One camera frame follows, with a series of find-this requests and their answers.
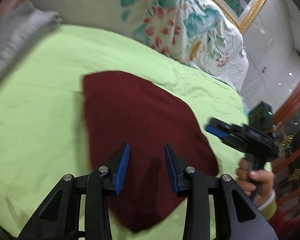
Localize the red-brown wooden cabinet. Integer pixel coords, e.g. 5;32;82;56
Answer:
272;69;300;205

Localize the person's right hand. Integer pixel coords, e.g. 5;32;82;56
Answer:
236;159;276;207

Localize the white floral quilt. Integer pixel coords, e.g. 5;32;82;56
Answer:
120;0;249;92

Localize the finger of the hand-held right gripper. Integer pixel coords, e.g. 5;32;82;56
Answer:
205;124;237;146
209;117;240;132

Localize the light green bed sheet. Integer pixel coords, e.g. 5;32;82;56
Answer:
0;24;250;240

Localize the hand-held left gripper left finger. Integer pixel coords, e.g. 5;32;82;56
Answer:
17;142;131;240

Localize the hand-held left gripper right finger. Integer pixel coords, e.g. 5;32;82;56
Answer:
164;143;280;240

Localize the folded grey cloth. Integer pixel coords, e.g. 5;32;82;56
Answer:
0;0;63;88

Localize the maroon hooded knit sweater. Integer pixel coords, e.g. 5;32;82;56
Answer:
81;71;220;233

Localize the beige cushion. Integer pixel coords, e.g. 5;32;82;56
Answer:
31;0;150;53

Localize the person's right forearm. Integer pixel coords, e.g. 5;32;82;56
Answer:
257;189;300;240

